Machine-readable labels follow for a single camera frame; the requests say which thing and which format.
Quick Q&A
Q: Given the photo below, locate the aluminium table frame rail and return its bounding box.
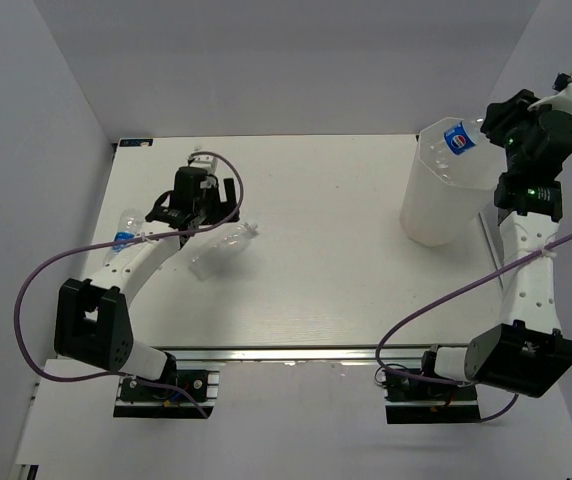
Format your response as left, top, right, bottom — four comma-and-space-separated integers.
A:
155, 347, 472, 364

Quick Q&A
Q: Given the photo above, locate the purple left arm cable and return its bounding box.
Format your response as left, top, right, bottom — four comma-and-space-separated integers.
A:
13, 151, 245, 419

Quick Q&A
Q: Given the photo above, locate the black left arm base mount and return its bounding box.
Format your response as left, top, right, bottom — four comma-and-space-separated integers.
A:
113, 362, 220, 420

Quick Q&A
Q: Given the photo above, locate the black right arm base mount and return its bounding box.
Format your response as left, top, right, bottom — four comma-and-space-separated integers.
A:
374, 367, 481, 425

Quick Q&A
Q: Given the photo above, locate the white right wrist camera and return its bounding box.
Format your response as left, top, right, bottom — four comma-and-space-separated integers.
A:
528, 73, 572, 114

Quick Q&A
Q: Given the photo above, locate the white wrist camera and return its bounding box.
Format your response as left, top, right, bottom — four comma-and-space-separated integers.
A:
528, 73, 572, 114
187, 152, 218, 175

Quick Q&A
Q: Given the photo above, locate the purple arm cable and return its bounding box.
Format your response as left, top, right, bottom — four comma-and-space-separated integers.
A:
374, 72, 572, 424
13, 151, 245, 419

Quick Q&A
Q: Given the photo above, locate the blue label sticker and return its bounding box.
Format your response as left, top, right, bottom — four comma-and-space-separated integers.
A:
118, 139, 153, 148

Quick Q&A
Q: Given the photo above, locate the white translucent plastic bin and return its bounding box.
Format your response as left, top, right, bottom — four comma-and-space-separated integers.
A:
400, 117, 505, 247

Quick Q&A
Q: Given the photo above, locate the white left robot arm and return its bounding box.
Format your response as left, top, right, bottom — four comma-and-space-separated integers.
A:
54, 166, 239, 399

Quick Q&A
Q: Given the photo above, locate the small blue Pepsi bottle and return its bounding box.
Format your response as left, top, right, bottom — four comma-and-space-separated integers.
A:
433, 118, 483, 160

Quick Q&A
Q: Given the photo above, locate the water bottle with blue label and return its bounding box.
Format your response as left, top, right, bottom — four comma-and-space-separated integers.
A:
103, 209, 144, 265

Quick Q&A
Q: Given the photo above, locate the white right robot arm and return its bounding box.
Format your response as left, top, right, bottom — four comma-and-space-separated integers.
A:
417, 81, 572, 399

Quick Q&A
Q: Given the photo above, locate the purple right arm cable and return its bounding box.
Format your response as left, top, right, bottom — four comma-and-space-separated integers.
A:
374, 72, 572, 424

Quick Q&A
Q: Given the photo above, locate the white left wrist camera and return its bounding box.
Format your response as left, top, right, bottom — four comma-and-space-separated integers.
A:
187, 152, 218, 175

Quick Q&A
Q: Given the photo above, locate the clear unlabelled plastic bottle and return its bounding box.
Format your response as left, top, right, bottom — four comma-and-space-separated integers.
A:
189, 221, 259, 281

